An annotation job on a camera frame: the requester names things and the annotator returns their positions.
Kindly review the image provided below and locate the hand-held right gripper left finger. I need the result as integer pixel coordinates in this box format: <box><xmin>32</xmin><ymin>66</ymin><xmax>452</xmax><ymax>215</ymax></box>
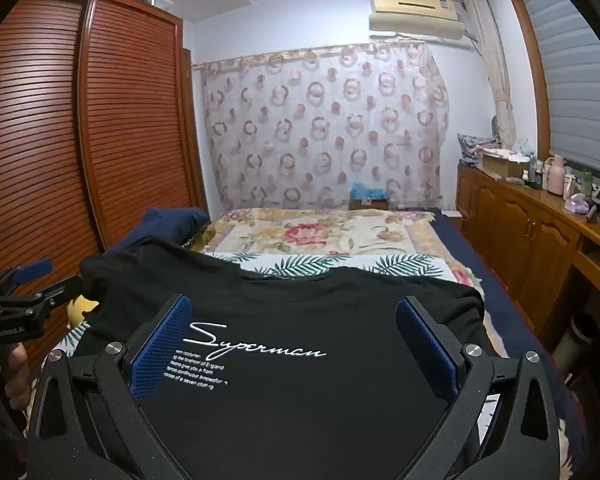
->
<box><xmin>26</xmin><ymin>294</ymin><xmax>191</xmax><ymax>480</ymax></box>

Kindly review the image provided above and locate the yellow plush toy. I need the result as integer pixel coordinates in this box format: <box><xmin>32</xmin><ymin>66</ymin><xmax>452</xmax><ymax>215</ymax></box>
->
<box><xmin>66</xmin><ymin>294</ymin><xmax>99</xmax><ymax>327</ymax></box>

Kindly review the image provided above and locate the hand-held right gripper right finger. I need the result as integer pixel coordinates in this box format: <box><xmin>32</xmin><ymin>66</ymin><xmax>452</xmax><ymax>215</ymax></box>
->
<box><xmin>395</xmin><ymin>296</ymin><xmax>563</xmax><ymax>480</ymax></box>

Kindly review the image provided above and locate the open cardboard box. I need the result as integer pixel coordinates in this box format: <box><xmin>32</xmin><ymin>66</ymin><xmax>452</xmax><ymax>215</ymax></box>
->
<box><xmin>481</xmin><ymin>150</ymin><xmax>529</xmax><ymax>180</ymax></box>

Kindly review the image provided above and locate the person's left hand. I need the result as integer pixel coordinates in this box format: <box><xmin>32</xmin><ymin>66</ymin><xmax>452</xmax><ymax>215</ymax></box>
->
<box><xmin>1</xmin><ymin>342</ymin><xmax>32</xmax><ymax>402</ymax></box>

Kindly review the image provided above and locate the grey window blind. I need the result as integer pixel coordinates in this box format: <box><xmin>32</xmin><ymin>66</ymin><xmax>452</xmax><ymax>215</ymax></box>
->
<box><xmin>517</xmin><ymin>0</ymin><xmax>600</xmax><ymax>177</ymax></box>

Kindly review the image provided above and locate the circle patterned curtain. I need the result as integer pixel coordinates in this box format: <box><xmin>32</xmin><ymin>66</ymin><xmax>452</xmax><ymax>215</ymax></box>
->
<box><xmin>192</xmin><ymin>42</ymin><xmax>451</xmax><ymax>212</ymax></box>

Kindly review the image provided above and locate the grey trash bin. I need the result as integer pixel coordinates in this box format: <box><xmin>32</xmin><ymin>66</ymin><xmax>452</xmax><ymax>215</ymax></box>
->
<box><xmin>552</xmin><ymin>310</ymin><xmax>599</xmax><ymax>387</ymax></box>

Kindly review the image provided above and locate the floral blanket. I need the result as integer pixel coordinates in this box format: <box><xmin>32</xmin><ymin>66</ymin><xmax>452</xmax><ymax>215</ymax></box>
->
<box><xmin>187</xmin><ymin>208</ymin><xmax>506</xmax><ymax>361</ymax></box>

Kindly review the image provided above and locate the black printed t-shirt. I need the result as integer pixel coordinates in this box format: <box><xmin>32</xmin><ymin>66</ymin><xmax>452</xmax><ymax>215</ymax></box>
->
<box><xmin>77</xmin><ymin>240</ymin><xmax>501</xmax><ymax>480</ymax></box>

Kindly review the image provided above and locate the beige window curtain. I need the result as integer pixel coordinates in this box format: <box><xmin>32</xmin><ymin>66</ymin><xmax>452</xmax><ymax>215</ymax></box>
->
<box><xmin>464</xmin><ymin>0</ymin><xmax>519</xmax><ymax>152</ymax></box>

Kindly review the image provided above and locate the wooden sideboard cabinet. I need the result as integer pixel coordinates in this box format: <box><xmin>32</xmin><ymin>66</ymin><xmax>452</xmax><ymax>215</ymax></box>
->
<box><xmin>455</xmin><ymin>162</ymin><xmax>600</xmax><ymax>357</ymax></box>

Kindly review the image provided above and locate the navy blue garment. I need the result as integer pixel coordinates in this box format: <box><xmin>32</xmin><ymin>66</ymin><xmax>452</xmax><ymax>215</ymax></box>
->
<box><xmin>122</xmin><ymin>206</ymin><xmax>212</xmax><ymax>257</ymax></box>

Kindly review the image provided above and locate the wooden louvered wardrobe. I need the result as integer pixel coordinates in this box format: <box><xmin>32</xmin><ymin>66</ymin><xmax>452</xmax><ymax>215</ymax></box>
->
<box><xmin>0</xmin><ymin>0</ymin><xmax>209</xmax><ymax>361</ymax></box>

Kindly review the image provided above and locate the wall air conditioner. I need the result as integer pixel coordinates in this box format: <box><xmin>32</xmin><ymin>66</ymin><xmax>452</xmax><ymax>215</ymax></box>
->
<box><xmin>369</xmin><ymin>0</ymin><xmax>467</xmax><ymax>42</ymax></box>

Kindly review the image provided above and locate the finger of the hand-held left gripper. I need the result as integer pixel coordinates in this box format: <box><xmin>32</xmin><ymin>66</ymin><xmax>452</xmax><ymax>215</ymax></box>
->
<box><xmin>11</xmin><ymin>276</ymin><xmax>88</xmax><ymax>314</ymax></box>
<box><xmin>0</xmin><ymin>258</ymin><xmax>54</xmax><ymax>295</ymax></box>

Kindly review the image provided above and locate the pink thermos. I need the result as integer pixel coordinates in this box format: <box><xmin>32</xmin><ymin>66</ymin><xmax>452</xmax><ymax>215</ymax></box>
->
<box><xmin>550</xmin><ymin>155</ymin><xmax>567</xmax><ymax>196</ymax></box>

